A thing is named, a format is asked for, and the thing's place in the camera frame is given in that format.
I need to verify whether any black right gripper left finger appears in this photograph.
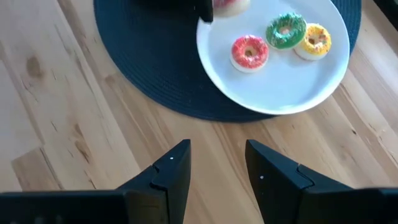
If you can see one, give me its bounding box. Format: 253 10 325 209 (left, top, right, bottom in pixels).
116 139 192 224

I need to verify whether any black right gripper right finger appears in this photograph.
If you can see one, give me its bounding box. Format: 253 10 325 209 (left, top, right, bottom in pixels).
245 139 354 224

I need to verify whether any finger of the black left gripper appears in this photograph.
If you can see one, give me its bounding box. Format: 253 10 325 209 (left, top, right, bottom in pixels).
192 0 215 24

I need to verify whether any small pink sprinkled donut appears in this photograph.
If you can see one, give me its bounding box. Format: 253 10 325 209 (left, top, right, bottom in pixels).
213 0 251 18
229 34 270 74

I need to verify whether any small green sprinkled donut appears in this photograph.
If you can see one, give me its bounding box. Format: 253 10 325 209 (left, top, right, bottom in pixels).
265 12 308 51

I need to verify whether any small yellow sprinkled donut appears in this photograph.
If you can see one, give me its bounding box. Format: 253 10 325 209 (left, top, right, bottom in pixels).
293 23 333 62

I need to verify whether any black round woven placemat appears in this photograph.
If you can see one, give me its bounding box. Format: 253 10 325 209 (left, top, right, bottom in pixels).
93 0 363 123

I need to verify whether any white round plate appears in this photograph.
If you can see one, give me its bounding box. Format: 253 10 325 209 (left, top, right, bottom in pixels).
196 0 351 116

